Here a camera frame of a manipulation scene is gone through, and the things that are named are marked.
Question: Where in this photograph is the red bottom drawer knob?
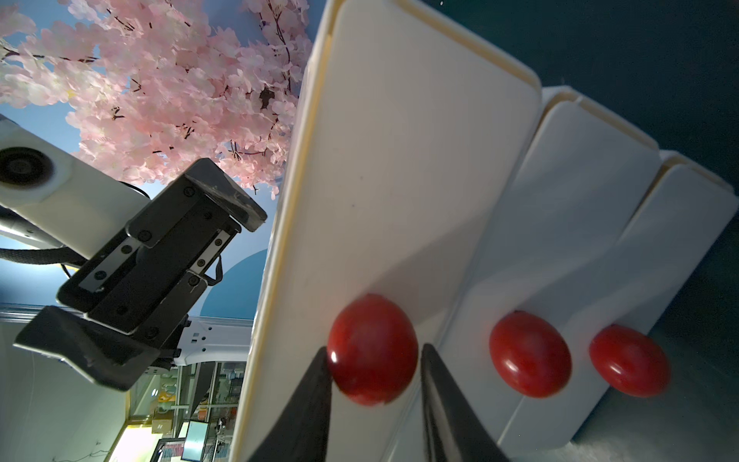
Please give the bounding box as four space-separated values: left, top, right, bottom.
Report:
589 325 672 398

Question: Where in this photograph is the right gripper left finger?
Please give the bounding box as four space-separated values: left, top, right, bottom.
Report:
248 346 333 462

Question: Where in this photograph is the cream drawer cabinet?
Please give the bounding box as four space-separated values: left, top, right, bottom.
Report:
230 1 738 461

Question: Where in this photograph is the red top drawer knob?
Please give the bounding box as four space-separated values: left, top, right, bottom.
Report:
327 294 419 406

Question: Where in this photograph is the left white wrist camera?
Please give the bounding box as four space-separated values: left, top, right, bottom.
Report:
1 117 149 259

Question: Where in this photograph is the red middle drawer knob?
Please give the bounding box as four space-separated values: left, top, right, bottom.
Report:
489 311 573 398

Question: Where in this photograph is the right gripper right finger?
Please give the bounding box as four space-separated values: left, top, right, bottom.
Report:
421 344 508 462

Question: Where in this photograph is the red drawer knob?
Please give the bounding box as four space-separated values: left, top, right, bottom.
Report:
489 311 573 398
327 294 419 406
589 325 672 398

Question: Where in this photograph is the pink cherry blossom tree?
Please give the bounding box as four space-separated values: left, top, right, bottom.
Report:
1 1 313 191

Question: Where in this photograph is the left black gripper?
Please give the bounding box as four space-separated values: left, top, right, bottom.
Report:
13 158 268 391

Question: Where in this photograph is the cream top drawer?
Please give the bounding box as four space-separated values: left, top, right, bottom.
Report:
231 1 542 461

